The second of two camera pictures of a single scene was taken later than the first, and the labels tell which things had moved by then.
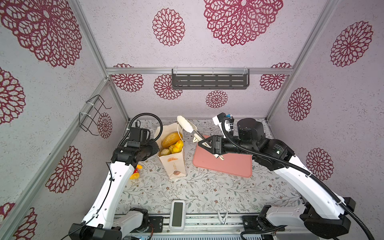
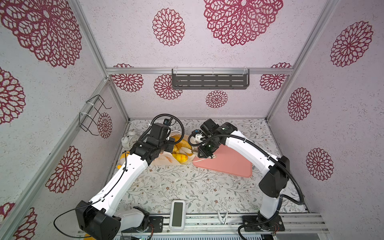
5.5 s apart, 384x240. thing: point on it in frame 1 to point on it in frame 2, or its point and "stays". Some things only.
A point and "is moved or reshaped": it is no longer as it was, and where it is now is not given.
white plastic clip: (222, 220) stays
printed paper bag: (173, 163) to (168, 158)
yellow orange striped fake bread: (178, 147) is moved or reshaped
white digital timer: (177, 215) stays
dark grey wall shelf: (210, 81) stays
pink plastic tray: (237, 164) stays
